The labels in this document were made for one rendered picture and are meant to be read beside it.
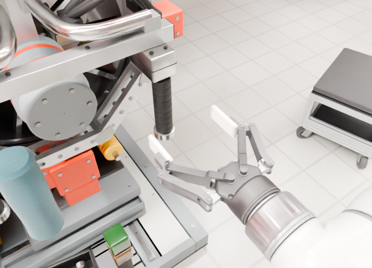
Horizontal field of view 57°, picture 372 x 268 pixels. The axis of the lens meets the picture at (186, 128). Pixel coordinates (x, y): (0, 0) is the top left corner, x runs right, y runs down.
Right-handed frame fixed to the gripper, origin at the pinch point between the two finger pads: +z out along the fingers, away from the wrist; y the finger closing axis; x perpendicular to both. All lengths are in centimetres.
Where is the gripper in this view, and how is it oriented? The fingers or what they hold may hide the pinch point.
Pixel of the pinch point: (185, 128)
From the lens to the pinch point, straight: 62.3
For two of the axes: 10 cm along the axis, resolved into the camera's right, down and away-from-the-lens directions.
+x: 0.1, -7.0, -7.1
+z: -5.7, -5.9, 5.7
